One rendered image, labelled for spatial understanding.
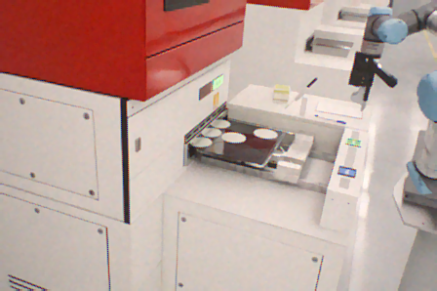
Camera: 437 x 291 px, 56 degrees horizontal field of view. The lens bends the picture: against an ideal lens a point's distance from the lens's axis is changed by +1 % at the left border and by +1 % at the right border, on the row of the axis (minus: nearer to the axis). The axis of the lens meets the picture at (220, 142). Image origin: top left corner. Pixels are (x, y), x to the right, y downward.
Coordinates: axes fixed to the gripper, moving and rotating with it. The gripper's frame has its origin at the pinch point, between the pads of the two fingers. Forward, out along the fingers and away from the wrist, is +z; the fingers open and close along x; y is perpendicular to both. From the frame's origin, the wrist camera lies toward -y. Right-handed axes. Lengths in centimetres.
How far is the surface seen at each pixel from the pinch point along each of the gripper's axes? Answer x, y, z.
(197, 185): 35, 50, 29
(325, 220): 40.0, 3.8, 25.7
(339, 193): 40.0, 1.3, 15.1
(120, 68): 66, 61, -20
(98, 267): 66, 72, 50
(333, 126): -15.2, 10.3, 15.4
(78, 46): 66, 73, -24
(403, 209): 15.9, -20.2, 28.7
